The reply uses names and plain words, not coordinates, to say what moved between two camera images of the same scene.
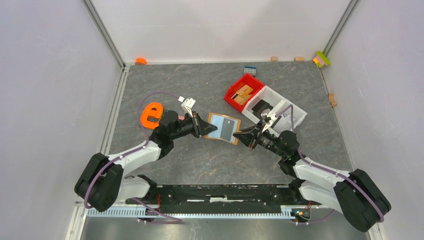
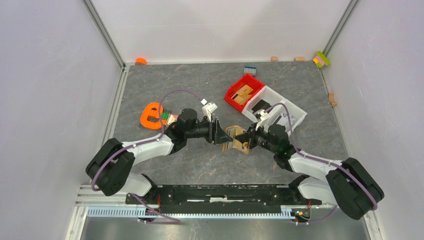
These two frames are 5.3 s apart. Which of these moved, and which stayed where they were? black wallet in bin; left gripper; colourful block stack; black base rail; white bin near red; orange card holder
Moved: orange card holder; left gripper
Stayed: white bin near red; black wallet in bin; colourful block stack; black base rail
